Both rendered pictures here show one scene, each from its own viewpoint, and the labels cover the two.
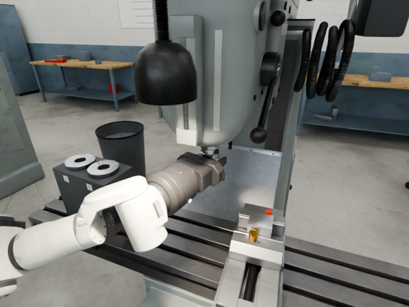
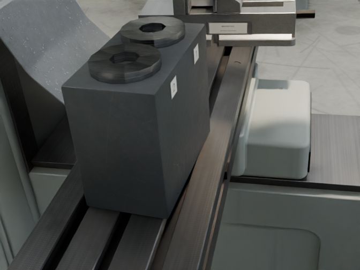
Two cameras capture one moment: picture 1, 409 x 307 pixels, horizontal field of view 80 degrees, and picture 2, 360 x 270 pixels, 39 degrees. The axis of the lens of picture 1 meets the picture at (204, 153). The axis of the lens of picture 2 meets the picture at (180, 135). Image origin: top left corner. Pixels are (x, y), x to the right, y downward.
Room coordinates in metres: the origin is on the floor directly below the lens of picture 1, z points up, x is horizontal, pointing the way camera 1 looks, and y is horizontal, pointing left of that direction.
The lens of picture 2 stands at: (0.69, 0.98, 1.41)
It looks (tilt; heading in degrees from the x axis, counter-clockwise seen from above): 33 degrees down; 264
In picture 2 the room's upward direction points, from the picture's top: 5 degrees counter-clockwise
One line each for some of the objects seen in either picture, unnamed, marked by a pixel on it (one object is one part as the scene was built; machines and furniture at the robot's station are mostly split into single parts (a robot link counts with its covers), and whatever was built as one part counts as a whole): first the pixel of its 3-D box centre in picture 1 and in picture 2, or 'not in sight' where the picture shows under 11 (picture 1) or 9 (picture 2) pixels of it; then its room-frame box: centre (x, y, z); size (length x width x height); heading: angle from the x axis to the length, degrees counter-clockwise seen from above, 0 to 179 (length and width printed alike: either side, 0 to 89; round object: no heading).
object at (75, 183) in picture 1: (97, 190); (147, 108); (0.66, 0.35, 1.06); 0.22 x 0.12 x 0.20; 64
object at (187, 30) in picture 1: (188, 85); not in sight; (0.43, 0.03, 1.44); 0.04 x 0.04 x 0.21; 69
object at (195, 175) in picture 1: (187, 178); not in sight; (0.46, 0.04, 1.24); 0.13 x 0.12 x 0.10; 55
